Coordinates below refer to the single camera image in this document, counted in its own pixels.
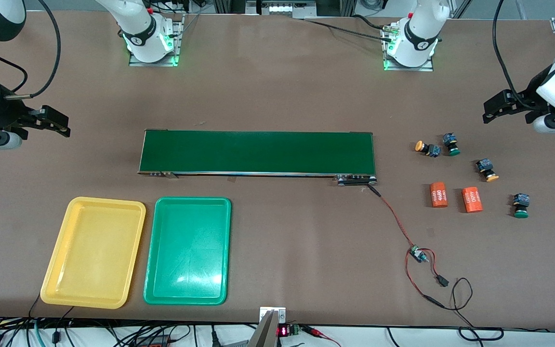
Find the yellow mushroom push button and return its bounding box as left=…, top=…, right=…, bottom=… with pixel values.
left=415, top=140, right=441, bottom=158
left=476, top=158, right=500, bottom=183

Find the green mushroom push button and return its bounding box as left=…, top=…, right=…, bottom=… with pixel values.
left=442, top=133, right=461, bottom=157
left=513, top=193, right=530, bottom=219

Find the orange cylinder white 4680 print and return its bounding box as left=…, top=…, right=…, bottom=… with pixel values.
left=429, top=181, right=449, bottom=208
left=462, top=187, right=484, bottom=214

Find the yellow plastic tray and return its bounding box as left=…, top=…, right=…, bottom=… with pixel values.
left=40, top=196, right=147, bottom=309

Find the green plastic tray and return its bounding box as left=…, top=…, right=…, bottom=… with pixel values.
left=143, top=197, right=232, bottom=306

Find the green conveyor belt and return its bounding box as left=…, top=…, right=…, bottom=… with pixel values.
left=137, top=129, right=378, bottom=187

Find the black orange power adapter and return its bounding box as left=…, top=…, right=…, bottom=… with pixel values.
left=135, top=336, right=172, bottom=347

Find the red clip lead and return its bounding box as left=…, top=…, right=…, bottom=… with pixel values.
left=302, top=325, right=343, bottom=347

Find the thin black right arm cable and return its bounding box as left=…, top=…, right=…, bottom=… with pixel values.
left=0, top=40, right=29, bottom=93

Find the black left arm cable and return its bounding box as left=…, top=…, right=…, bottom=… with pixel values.
left=492, top=0, right=538, bottom=109

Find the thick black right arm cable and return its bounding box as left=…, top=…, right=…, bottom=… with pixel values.
left=3, top=0, right=62, bottom=99

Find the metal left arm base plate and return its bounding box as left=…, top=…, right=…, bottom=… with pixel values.
left=383, top=24, right=435, bottom=72

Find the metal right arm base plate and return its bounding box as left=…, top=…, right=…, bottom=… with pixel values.
left=128, top=14, right=184, bottom=67

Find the black table cable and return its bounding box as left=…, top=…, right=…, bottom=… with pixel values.
left=303, top=14, right=394, bottom=41

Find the black cable bundle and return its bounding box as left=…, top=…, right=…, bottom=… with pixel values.
left=0, top=294, right=259, bottom=347

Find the thin black power cable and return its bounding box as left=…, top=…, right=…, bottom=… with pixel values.
left=444, top=278, right=504, bottom=342

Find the aluminium frame structure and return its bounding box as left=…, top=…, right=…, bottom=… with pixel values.
left=212, top=0, right=357, bottom=20

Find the small metal bracket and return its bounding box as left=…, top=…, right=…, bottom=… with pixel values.
left=259, top=307, right=287, bottom=323

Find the grey camera mount pole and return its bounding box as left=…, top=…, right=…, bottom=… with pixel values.
left=247, top=310, right=280, bottom=347

